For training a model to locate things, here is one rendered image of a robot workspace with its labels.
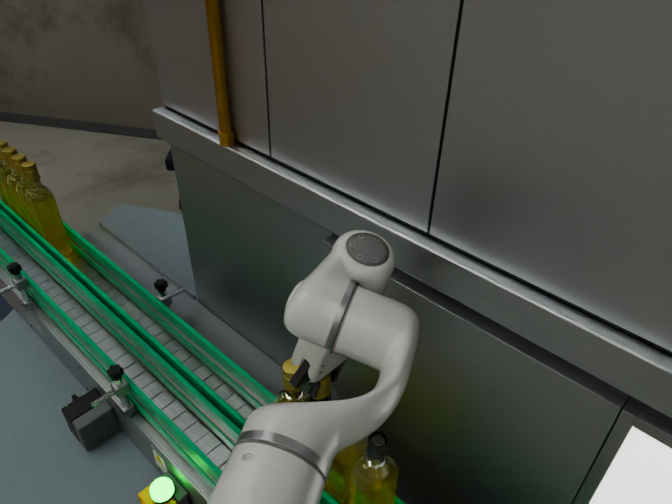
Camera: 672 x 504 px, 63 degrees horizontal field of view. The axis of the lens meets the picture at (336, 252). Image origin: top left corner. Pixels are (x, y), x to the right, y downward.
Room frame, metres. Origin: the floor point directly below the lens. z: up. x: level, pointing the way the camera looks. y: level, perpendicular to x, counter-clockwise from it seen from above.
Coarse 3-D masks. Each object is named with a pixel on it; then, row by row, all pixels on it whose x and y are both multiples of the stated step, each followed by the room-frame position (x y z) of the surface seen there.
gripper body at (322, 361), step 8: (304, 344) 0.50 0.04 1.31; (312, 344) 0.49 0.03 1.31; (296, 352) 0.51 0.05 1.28; (304, 352) 0.50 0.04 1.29; (312, 352) 0.49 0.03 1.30; (320, 352) 0.48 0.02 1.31; (328, 352) 0.48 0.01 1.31; (296, 360) 0.51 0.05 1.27; (312, 360) 0.49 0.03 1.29; (320, 360) 0.48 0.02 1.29; (328, 360) 0.49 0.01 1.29; (336, 360) 0.50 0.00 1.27; (344, 360) 0.53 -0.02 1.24; (312, 368) 0.49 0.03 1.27; (320, 368) 0.48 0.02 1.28; (328, 368) 0.50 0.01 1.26; (312, 376) 0.49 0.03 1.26; (320, 376) 0.49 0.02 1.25
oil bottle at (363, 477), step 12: (360, 456) 0.48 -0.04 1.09; (360, 468) 0.46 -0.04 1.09; (372, 468) 0.46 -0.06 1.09; (384, 468) 0.46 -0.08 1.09; (396, 468) 0.47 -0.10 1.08; (360, 480) 0.45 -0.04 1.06; (372, 480) 0.44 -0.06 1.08; (384, 480) 0.45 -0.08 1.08; (396, 480) 0.47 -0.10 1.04; (360, 492) 0.45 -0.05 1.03; (372, 492) 0.44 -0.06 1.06; (384, 492) 0.45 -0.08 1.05
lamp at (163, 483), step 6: (156, 480) 0.57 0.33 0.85; (162, 480) 0.57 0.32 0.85; (168, 480) 0.57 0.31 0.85; (150, 486) 0.56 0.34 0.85; (156, 486) 0.56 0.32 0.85; (162, 486) 0.56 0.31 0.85; (168, 486) 0.56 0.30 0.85; (150, 492) 0.55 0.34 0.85; (156, 492) 0.55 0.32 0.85; (162, 492) 0.55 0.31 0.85; (168, 492) 0.55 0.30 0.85; (174, 492) 0.56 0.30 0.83; (156, 498) 0.54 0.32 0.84; (162, 498) 0.54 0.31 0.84; (168, 498) 0.54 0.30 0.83
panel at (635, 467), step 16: (640, 432) 0.38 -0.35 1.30; (624, 448) 0.38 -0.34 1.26; (640, 448) 0.38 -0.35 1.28; (656, 448) 0.37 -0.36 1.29; (624, 464) 0.38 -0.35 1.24; (640, 464) 0.37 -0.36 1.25; (656, 464) 0.36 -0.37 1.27; (608, 480) 0.38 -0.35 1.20; (624, 480) 0.37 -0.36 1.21; (640, 480) 0.36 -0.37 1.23; (656, 480) 0.36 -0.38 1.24; (608, 496) 0.38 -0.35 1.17; (624, 496) 0.37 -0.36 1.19; (640, 496) 0.36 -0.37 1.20; (656, 496) 0.35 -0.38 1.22
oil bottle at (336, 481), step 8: (360, 440) 0.50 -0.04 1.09; (352, 448) 0.49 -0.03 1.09; (360, 448) 0.50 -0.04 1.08; (336, 456) 0.49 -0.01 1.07; (344, 456) 0.48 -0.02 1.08; (352, 456) 0.48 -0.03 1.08; (336, 464) 0.49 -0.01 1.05; (344, 464) 0.48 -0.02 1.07; (352, 464) 0.48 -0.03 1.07; (336, 472) 0.49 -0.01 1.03; (344, 472) 0.48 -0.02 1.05; (328, 480) 0.50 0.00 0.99; (336, 480) 0.49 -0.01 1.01; (344, 480) 0.47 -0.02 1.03; (328, 488) 0.50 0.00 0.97; (336, 488) 0.48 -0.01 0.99; (344, 488) 0.47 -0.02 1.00; (336, 496) 0.48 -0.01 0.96; (344, 496) 0.47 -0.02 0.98
